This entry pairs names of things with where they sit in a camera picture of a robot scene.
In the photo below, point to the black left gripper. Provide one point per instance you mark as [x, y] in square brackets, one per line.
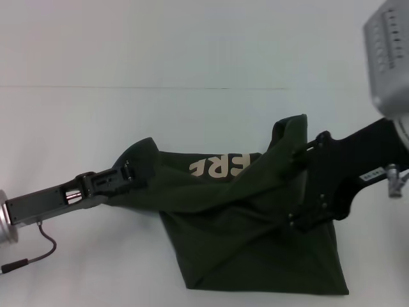
[48, 199]

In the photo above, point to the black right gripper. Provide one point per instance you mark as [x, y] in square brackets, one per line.
[348, 172]

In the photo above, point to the dark green shirt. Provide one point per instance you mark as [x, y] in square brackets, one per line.
[239, 224]

